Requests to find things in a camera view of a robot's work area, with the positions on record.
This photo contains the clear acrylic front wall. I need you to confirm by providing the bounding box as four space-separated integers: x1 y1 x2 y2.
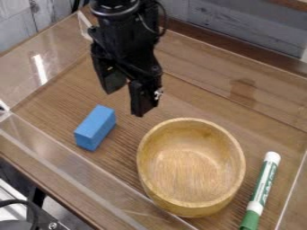
0 111 196 230

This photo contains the green white marker pen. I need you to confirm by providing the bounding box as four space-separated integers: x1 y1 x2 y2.
239 151 280 230

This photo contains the black metal base plate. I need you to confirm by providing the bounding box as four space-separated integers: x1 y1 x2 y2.
25 208 71 230

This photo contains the blue foam block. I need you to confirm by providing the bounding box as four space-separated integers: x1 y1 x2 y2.
74 105 116 151

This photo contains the black cable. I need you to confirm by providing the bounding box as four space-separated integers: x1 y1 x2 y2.
0 199 43 230

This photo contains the brown wooden bowl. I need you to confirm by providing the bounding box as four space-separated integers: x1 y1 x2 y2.
136 118 246 218

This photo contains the clear acrylic corner bracket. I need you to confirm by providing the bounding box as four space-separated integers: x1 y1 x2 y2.
76 11 92 41

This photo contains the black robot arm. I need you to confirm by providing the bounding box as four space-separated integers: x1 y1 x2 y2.
88 0 168 117

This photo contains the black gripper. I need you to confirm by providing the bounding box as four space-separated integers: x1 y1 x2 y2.
88 8 164 117

